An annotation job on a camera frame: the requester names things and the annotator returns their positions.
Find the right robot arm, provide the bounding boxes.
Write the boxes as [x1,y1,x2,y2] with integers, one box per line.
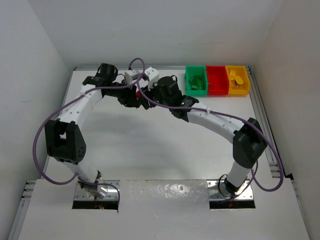
[141,75,267,197]

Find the green plastic bin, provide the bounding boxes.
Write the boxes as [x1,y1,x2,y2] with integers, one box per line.
[184,65,208,97]

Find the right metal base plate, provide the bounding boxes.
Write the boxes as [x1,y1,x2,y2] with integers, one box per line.
[207,179,254,202]

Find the aluminium frame rail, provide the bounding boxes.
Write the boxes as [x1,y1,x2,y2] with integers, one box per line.
[245,66,281,179]

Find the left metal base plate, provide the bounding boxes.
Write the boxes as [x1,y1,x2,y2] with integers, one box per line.
[74,180,120,201]

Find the red plastic bin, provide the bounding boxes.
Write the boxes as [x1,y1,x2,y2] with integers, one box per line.
[205,65,230,96]

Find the yellow plastic bin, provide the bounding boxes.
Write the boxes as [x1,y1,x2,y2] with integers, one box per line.
[225,65,251,96]

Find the tan lego plate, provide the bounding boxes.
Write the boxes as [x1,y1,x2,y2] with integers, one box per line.
[230,85,242,91]

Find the green square lego brick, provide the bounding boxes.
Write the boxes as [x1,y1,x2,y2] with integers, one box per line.
[188,74,205,91]

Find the yellow arch lego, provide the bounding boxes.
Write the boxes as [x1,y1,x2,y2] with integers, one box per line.
[234,75,244,85]

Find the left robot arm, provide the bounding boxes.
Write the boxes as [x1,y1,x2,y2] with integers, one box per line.
[44,63,140,199]

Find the metal base plate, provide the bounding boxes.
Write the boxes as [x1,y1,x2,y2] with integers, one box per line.
[74,180,120,201]
[207,179,254,202]

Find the yellow hollow lego block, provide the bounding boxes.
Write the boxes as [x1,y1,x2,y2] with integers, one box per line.
[229,70,236,79]

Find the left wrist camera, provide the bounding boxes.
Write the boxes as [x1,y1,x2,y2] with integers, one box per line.
[124,69,140,85]

